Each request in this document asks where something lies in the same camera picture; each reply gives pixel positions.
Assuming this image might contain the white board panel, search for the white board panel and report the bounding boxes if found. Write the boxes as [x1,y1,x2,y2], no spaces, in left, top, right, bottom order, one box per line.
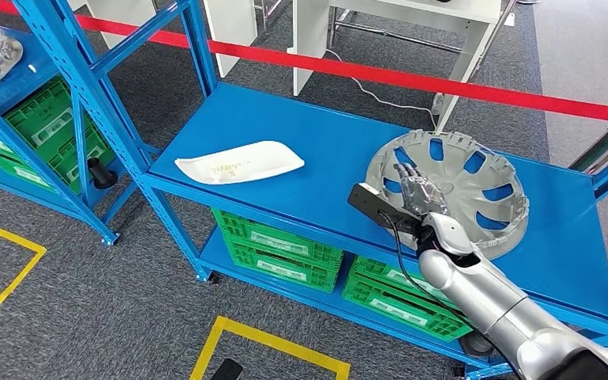
[203,0,259,78]
[67,0,158,51]

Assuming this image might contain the white power cable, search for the white power cable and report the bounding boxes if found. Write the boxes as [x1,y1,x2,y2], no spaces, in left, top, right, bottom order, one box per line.
[325,48,444,130]

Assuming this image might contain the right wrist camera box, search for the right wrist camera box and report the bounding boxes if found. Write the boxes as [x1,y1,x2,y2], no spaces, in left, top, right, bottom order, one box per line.
[347,182,423,237]

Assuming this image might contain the white plastic trim part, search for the white plastic trim part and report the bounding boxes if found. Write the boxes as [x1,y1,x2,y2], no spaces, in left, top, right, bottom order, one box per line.
[174,140,306,186]

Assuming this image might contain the red barrier belt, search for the red barrier belt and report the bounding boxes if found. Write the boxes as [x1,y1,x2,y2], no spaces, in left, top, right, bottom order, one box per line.
[0,0,608,123]

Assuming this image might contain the blue metal shelf rack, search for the blue metal shelf rack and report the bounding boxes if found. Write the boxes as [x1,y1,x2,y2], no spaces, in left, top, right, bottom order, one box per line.
[0,0,150,248]
[13,0,608,380]

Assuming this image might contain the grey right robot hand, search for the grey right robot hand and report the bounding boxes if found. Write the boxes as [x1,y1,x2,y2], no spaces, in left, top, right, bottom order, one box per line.
[393,162,449,219]

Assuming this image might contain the white desk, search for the white desk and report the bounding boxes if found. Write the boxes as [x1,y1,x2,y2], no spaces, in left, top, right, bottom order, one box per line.
[287,0,518,139]

